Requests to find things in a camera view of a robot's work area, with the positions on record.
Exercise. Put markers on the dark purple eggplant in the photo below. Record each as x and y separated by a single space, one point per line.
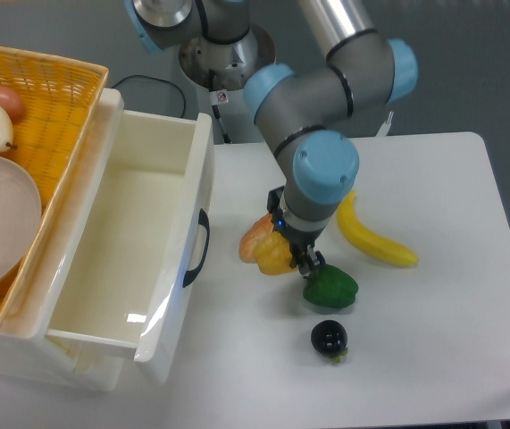
329 339

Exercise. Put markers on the orange bread pastry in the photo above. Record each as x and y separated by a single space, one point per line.
258 231

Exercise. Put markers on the green bell pepper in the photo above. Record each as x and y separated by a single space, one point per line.
329 286

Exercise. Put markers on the yellow banana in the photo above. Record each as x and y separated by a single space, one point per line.
370 242

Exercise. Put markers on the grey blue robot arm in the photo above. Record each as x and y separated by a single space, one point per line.
294 113

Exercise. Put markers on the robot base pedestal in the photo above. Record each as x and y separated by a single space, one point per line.
220 73

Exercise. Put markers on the white plastic drawer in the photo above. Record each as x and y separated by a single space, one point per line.
126 277

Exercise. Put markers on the black drawer handle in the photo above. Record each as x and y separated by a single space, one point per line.
200 249

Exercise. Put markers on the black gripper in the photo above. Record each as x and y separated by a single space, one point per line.
300 234

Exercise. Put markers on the yellow bell pepper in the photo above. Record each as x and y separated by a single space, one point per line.
272 255

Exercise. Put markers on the yellow woven basket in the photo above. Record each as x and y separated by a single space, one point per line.
60 95

